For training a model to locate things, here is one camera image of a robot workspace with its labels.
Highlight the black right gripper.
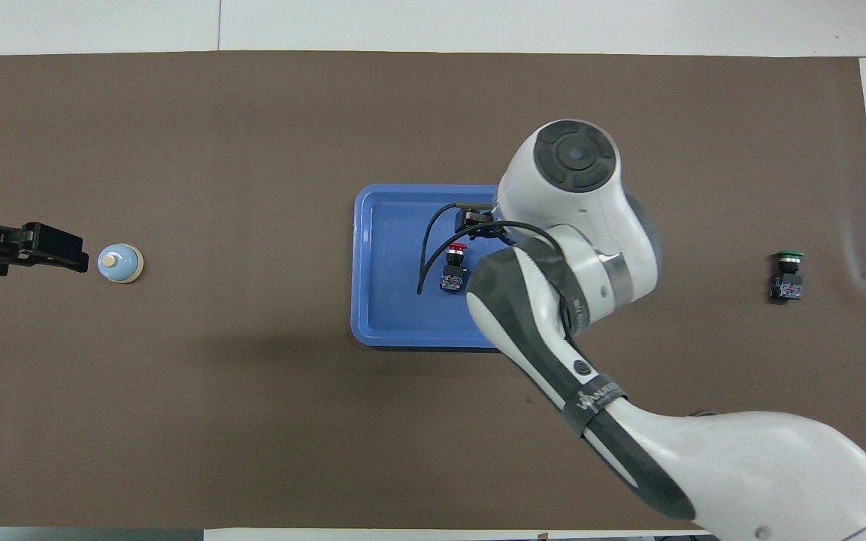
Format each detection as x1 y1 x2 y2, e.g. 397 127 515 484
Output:
454 207 515 244

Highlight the red push button switch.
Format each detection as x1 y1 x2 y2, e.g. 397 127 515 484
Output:
441 242 471 295

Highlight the green push button switch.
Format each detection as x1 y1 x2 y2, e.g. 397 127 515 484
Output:
770 250 805 303

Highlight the blue plastic tray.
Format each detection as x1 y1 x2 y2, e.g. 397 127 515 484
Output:
350 184 505 350

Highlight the brown table mat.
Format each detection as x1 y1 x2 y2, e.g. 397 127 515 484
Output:
0 50 866 530

